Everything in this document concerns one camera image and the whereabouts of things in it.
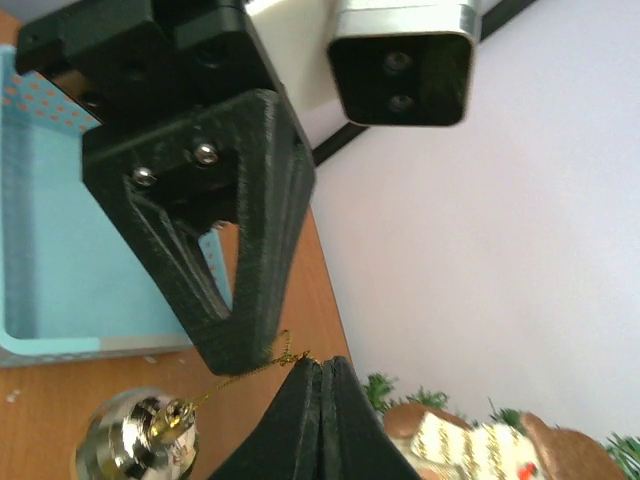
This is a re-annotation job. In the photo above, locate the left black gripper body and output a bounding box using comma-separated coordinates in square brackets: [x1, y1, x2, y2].
[15, 0, 280, 125]

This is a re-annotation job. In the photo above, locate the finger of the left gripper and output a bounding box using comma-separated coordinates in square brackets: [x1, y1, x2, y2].
[82, 89, 315, 376]

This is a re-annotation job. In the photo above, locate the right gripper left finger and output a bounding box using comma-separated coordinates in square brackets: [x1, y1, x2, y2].
[210, 359, 322, 480]

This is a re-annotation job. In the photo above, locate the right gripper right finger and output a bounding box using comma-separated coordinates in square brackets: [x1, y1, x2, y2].
[319, 356, 419, 480]

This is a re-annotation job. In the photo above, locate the small green christmas tree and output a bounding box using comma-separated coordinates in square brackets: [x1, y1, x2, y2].
[362, 372, 640, 480]

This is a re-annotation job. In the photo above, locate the snowman ornament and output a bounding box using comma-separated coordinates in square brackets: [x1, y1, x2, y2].
[383, 403, 627, 479]

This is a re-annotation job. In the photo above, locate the blue plastic basket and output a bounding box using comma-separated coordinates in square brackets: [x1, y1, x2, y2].
[0, 43, 236, 370]

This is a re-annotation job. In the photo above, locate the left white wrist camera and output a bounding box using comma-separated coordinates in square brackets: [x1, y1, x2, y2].
[244, 1, 482, 127]

